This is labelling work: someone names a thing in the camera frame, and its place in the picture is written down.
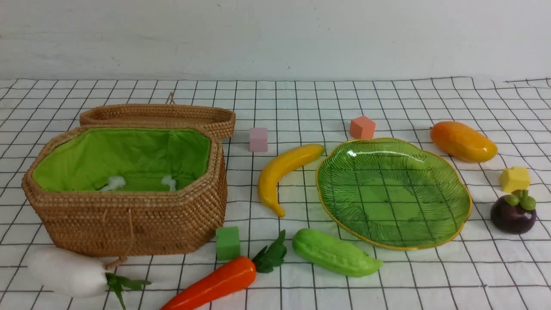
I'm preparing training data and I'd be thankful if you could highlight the green glass leaf plate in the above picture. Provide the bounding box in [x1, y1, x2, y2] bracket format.
[316, 138, 474, 251]

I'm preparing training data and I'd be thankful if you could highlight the green foam cube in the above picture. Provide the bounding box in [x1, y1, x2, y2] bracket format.
[215, 227, 241, 261]

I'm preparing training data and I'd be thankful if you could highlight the green toy cucumber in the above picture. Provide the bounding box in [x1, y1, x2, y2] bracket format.
[292, 228, 384, 277]

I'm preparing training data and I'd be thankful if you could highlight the checkered white tablecloth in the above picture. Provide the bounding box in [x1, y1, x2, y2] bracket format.
[0, 77, 551, 310]

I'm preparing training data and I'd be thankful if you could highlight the pink foam cube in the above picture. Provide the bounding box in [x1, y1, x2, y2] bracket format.
[249, 127, 268, 152]

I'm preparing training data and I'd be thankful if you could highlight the yellow toy banana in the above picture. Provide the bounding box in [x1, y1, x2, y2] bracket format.
[257, 144, 325, 217]

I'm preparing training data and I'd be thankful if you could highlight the orange foam cube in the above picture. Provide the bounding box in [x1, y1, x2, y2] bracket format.
[350, 116, 376, 140]

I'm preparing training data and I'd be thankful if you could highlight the purple toy mangosteen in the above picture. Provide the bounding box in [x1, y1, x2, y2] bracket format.
[490, 189, 537, 234]

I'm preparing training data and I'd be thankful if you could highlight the woven wicker basket lid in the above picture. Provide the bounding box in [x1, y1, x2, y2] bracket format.
[79, 92, 236, 140]

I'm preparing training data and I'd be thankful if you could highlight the orange toy carrot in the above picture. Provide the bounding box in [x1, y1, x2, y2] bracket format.
[160, 229, 288, 310]

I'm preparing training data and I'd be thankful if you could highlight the yellow foam cube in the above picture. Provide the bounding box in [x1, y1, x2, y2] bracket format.
[499, 167, 531, 193]

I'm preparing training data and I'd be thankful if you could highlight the orange toy mango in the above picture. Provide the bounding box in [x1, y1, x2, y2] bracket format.
[430, 121, 498, 163]

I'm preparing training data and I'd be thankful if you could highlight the white toy radish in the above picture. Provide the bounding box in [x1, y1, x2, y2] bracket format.
[26, 246, 151, 310]

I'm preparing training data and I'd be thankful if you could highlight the woven wicker basket green lining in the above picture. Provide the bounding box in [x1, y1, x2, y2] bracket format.
[22, 125, 228, 257]

